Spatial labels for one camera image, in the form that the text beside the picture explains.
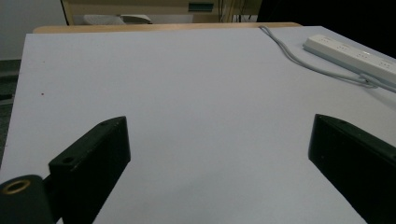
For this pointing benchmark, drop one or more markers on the white power strip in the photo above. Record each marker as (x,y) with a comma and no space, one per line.
(351,56)

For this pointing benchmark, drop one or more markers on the beige wooden cabinet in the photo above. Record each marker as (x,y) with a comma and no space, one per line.
(162,9)

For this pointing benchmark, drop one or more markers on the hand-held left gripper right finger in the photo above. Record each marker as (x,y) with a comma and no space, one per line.
(355,161)

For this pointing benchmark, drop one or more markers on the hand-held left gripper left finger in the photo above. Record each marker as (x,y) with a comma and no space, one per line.
(93,165)

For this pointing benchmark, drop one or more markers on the grey chair seat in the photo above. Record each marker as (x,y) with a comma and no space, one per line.
(116,19)

